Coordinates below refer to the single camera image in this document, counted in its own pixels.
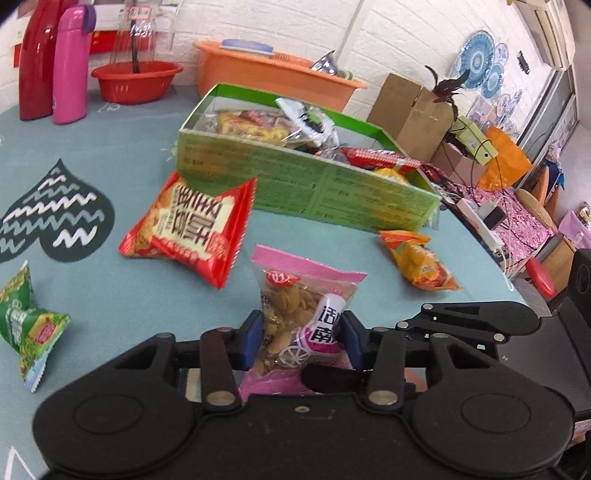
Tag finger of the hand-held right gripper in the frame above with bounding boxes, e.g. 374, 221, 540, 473
396, 300, 504, 344
301, 364, 370, 394

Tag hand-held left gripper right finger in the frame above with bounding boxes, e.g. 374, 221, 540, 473
341, 311, 497, 414

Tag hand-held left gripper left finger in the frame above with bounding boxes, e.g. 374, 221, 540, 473
113, 310, 264, 414

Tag pink snack packet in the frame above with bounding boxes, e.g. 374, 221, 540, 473
240, 244, 369, 400

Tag large yellow chip bag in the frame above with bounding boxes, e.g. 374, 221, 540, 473
373, 167, 411, 186

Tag green cardboard box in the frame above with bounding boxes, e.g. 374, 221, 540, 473
175, 83, 441, 234

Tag red plastic object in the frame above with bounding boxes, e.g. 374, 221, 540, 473
526, 257, 557, 301

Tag orange red small packet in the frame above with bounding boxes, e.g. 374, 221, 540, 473
379, 230, 462, 292

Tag wooden box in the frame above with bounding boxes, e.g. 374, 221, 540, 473
538, 233, 578, 296

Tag floral patterned cloth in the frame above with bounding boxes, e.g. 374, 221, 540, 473
434, 166, 559, 278

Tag white power strip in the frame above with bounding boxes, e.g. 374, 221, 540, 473
450, 198, 504, 252

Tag woven straw cushion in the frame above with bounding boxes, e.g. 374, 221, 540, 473
515, 187, 559, 232

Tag large red snack packet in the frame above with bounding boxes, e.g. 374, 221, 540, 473
119, 170, 257, 291

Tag small cardboard box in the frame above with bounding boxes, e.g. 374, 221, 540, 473
431, 138, 490, 185

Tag orange bag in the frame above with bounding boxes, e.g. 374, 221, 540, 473
478, 127, 534, 192

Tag light green box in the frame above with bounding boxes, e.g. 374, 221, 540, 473
450, 115, 499, 167

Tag brown cardboard box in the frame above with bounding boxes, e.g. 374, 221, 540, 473
368, 73, 455, 160

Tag black white clear packet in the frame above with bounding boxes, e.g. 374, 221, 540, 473
276, 97, 340, 148

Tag green candy packet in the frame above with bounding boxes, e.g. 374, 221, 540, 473
0, 261, 71, 393

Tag dark-leaved plant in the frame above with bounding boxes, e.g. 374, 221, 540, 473
425, 65, 476, 121

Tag orange plastic tub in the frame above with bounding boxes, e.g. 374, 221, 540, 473
192, 40, 369, 114

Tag metal pot lid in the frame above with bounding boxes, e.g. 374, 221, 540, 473
308, 50, 340, 77

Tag red plastic basin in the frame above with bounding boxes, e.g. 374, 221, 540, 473
91, 60, 184, 104

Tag white air conditioner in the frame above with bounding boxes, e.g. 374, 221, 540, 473
517, 0, 578, 70

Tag blue lid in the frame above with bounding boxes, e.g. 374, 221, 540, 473
219, 38, 274, 52

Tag dark stirring stick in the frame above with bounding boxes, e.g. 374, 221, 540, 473
130, 18, 140, 75

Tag glass pitcher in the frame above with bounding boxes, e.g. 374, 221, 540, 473
108, 6, 178, 65

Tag pink thermos bottle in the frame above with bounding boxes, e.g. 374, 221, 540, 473
52, 4, 97, 125

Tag red thermos jug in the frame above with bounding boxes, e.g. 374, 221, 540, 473
18, 0, 70, 121

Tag large blue patterned wall plate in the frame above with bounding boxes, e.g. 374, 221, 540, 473
455, 30, 496, 90

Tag wall calendar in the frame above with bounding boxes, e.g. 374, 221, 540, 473
14, 0, 185, 56

